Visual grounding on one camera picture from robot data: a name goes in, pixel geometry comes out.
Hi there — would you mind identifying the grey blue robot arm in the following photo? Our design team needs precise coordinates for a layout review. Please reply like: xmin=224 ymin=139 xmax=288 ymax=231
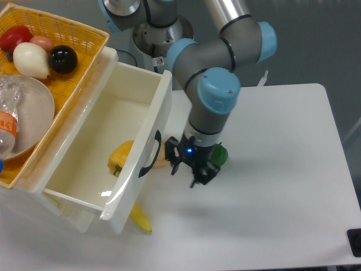
xmin=98 ymin=1 xmax=278 ymax=185

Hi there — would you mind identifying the green bell pepper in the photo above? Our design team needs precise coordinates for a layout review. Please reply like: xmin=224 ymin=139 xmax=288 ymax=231
xmin=202 ymin=142 xmax=228 ymax=172

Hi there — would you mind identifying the black corner device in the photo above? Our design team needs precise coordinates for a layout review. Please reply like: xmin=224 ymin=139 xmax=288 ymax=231
xmin=346 ymin=229 xmax=361 ymax=257

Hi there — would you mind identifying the white drawer cabinet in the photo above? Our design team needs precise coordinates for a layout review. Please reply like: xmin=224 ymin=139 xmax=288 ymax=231
xmin=1 ymin=47 xmax=118 ymax=233

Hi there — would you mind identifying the yellow banana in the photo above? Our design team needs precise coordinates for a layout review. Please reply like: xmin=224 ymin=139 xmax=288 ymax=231
xmin=129 ymin=203 xmax=152 ymax=233

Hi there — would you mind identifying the toast bread slice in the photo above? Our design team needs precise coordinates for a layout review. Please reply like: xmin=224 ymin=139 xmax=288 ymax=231
xmin=154 ymin=141 xmax=170 ymax=168

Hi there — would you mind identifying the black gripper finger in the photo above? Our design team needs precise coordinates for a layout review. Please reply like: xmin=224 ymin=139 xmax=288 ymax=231
xmin=190 ymin=163 xmax=221 ymax=188
xmin=165 ymin=137 xmax=183 ymax=176

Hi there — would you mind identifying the beige bowl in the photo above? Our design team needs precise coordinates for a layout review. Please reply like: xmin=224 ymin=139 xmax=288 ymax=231
xmin=1 ymin=75 xmax=55 ymax=162

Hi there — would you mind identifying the black top drawer handle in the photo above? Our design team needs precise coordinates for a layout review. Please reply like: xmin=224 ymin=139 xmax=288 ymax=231
xmin=138 ymin=130 xmax=161 ymax=178

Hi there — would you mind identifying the white pear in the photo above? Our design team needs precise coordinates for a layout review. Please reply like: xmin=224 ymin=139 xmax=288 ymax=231
xmin=12 ymin=42 xmax=51 ymax=79

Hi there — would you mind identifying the orange wicker basket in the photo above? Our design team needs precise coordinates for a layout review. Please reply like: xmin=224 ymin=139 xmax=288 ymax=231
xmin=1 ymin=3 xmax=109 ymax=189

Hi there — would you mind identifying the red bell pepper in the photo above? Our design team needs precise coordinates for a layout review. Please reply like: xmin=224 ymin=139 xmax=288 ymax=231
xmin=1 ymin=25 xmax=33 ymax=53

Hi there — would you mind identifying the clear plastic bottle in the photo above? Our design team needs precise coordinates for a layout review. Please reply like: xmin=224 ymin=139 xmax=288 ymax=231
xmin=1 ymin=75 xmax=20 ymax=160

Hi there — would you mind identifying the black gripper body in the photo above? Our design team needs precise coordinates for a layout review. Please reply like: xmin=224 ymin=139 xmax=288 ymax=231
xmin=177 ymin=134 xmax=215 ymax=170

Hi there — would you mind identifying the yellow bell pepper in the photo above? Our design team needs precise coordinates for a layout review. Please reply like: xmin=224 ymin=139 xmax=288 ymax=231
xmin=107 ymin=140 xmax=134 ymax=177

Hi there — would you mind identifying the pink round fruit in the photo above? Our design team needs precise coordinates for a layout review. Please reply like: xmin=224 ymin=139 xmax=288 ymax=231
xmin=30 ymin=36 xmax=55 ymax=53

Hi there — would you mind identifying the black round fruit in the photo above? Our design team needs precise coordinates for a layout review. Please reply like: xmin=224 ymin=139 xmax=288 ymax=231
xmin=48 ymin=45 xmax=78 ymax=74

